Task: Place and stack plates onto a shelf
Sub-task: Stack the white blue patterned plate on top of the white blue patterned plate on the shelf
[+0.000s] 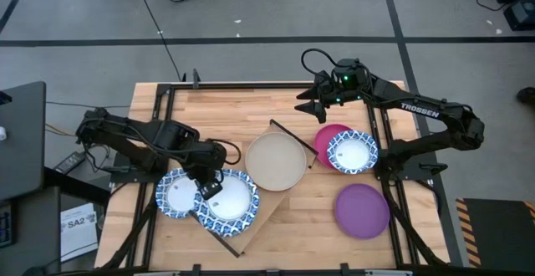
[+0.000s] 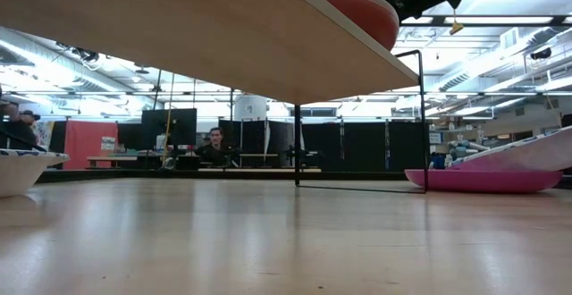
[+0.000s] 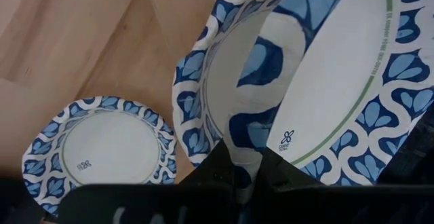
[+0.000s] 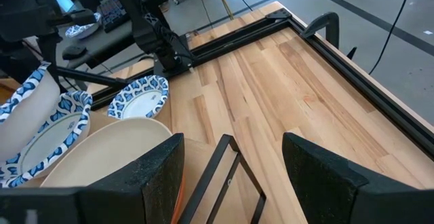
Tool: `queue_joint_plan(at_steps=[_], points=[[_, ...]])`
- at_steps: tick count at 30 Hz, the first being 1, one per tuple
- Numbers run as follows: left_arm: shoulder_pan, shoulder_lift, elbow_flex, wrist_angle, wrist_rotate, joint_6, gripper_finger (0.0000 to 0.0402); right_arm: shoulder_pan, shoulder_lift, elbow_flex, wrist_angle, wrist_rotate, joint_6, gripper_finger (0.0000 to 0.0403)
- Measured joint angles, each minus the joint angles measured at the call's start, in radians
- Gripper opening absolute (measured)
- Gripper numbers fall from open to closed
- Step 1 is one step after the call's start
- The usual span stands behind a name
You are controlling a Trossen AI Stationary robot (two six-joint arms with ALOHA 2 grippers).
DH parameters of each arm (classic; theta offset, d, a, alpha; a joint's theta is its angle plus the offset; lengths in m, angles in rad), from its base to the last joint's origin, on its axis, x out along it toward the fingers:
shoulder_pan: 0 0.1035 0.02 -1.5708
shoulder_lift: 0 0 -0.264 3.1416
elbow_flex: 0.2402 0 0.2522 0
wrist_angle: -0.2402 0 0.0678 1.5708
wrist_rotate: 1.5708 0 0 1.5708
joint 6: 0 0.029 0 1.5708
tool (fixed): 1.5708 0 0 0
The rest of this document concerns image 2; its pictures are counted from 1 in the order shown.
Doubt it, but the pink plastic plate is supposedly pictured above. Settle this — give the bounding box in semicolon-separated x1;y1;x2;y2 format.
404;168;564;195

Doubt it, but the blue patterned paper plate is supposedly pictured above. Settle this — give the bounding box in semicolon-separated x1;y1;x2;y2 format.
0;148;72;198
450;124;572;173

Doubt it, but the black partition wall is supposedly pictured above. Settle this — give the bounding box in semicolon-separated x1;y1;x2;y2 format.
217;119;431;173

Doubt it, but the wooden shelf with black legs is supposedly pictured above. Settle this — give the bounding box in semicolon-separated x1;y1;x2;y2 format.
0;0;429;195

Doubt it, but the red partition panel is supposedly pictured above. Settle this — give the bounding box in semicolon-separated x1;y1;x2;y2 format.
63;120;120;171

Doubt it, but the black cable loop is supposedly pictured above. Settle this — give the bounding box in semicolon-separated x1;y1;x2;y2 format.
0;136;46;154

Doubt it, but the colourful poster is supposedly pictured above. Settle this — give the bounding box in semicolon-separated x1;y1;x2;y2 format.
33;120;55;151

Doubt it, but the yellow hanging pendant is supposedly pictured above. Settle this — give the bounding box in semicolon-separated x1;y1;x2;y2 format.
449;8;465;36

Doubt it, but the seated person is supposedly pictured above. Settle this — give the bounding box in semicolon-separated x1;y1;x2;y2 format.
196;127;240;167

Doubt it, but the wooden bench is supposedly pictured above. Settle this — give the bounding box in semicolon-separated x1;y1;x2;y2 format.
87;154;151;170

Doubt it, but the black metal table frame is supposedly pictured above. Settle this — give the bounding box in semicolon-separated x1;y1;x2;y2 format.
35;168;412;184

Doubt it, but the orange bowl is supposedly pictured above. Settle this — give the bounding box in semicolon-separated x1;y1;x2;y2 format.
312;0;400;53

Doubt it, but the person with cap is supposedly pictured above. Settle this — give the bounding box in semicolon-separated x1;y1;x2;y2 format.
0;101;42;151

